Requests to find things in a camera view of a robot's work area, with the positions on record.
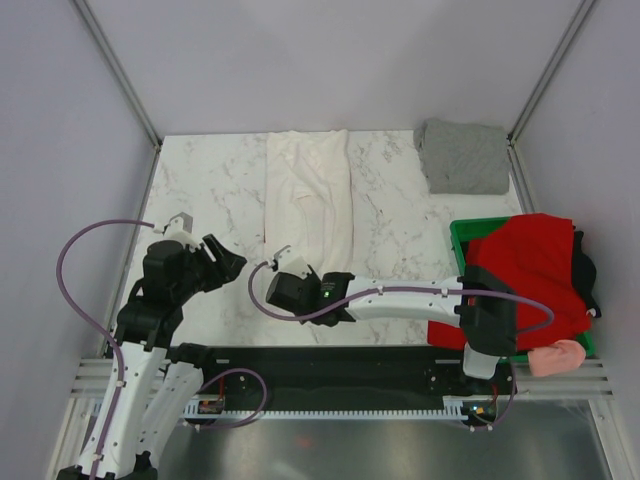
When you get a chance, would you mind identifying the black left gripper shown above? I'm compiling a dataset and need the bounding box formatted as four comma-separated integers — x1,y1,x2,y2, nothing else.
172,234,247,303

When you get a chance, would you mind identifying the white red printed t shirt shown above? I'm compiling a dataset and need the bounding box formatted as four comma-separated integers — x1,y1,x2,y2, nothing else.
264,130,354,275

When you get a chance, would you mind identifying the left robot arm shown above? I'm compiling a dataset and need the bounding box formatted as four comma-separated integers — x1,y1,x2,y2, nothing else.
57,235,247,479

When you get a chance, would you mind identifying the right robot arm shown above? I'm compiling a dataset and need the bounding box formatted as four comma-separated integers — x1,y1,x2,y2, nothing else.
266,266,517,394

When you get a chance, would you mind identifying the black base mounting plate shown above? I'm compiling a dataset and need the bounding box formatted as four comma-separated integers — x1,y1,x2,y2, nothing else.
168,344,514,413

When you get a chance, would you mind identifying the green plastic bin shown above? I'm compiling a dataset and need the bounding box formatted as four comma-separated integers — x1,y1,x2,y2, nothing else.
448,216,596,364

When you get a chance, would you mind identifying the folded grey t shirt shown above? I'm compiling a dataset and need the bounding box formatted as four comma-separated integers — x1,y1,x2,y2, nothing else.
413,118,510,195

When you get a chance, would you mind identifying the pink t shirt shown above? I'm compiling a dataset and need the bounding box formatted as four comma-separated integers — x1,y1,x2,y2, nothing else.
527,340,586,377

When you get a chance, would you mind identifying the black t shirt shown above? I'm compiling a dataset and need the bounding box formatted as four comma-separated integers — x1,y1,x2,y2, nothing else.
571,230,602,318

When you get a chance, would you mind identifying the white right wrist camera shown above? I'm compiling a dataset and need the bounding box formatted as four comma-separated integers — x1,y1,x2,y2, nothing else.
268,245,311,279

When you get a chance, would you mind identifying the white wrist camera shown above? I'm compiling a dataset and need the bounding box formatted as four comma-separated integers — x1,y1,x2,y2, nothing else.
268,245,311,279
152,212,200,251

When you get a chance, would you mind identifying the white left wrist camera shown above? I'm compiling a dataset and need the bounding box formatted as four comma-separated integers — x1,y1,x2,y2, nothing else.
152,212,200,251

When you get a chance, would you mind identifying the white slotted cable duct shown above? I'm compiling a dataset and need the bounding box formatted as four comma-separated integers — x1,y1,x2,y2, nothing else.
181,397,468,423

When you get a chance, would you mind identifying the aluminium frame post left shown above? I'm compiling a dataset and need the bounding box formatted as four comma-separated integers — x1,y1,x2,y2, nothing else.
69,0,163,152

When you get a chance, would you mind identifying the aluminium frame post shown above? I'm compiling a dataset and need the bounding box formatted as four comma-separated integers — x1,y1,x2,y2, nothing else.
507,0,599,146
69,0,163,152

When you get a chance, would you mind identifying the aluminium front rail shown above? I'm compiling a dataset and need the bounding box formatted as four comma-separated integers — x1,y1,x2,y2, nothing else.
70,359,614,401

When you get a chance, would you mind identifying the aluminium frame post right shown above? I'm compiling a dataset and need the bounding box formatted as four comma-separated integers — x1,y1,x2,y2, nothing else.
507,0,599,146

